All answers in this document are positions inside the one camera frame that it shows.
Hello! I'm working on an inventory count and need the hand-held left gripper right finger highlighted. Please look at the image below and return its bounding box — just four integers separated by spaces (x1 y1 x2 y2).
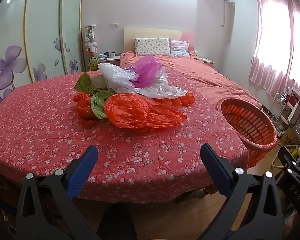
200 144 285 240

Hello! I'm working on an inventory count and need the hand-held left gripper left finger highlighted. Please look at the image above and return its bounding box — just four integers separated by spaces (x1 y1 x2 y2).
16 145 103 240

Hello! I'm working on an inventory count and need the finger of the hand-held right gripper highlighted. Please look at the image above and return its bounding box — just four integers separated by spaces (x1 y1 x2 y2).
277 145 300 182

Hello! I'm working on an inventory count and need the orange plastic laundry basket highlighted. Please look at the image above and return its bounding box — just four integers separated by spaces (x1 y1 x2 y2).
216 97 278 168

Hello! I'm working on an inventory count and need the small orange plastic bag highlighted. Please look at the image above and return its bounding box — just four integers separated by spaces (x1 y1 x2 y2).
154 92 195 107
74 91 97 128

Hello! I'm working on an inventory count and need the large orange plastic bag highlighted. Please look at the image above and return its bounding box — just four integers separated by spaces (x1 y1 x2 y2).
104 93 188 133

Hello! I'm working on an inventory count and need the light green printed plastic bag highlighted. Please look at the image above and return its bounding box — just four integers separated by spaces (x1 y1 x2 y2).
74 72 113 120

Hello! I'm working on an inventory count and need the beige cardboard box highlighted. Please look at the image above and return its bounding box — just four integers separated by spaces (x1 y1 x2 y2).
90 74 108 90

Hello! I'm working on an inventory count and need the clear plastic bag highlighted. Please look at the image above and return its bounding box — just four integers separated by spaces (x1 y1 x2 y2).
116 76 188 99

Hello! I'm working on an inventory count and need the white bubble wrap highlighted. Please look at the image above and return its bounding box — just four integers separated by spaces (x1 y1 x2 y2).
98 62 138 93

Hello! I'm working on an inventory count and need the purple plastic bag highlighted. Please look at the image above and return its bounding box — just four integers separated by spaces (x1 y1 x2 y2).
120 56 165 88

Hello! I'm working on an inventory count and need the person's right hand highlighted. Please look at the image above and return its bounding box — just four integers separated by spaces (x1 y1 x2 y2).
284 215 300 240

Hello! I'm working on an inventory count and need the white metal stand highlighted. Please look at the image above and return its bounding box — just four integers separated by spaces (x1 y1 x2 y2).
271 152 281 168

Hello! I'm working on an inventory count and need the brown cardboard box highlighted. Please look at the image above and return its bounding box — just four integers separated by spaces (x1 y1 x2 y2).
281 127 300 148

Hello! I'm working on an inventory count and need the red floral tablecloth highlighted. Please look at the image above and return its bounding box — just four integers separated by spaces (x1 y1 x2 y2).
0 70 249 204

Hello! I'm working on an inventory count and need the orange bed duvet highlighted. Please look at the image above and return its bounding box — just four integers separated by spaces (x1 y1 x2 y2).
119 51 263 110

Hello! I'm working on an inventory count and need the pink curtain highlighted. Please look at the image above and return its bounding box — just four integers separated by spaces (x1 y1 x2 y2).
249 0 300 98

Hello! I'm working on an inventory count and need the yellow green plush toy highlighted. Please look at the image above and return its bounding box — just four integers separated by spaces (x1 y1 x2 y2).
89 54 99 71

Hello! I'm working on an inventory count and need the pink nightstand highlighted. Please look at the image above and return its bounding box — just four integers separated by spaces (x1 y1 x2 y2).
197 57 215 68
97 55 122 68

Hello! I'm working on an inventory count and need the pink striped pillow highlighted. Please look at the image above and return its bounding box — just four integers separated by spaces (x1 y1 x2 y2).
169 39 190 57

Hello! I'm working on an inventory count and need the clear tube of plush toys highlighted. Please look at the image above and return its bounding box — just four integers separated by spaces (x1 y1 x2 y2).
84 24 99 72

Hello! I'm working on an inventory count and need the white floral pillow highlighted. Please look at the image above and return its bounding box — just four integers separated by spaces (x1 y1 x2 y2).
134 37 171 56

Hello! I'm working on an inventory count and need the flower print sliding wardrobe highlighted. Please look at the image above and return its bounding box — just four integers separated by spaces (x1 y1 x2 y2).
0 0 87 110

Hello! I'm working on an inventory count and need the cream and pink headboard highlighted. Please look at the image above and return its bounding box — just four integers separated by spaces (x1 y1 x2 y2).
124 27 194 54

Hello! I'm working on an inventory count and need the air conditioner pipe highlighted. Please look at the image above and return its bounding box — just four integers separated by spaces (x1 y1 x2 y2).
221 0 235 27

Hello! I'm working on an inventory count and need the white wire rack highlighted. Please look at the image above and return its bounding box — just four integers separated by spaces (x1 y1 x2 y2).
269 92 288 130

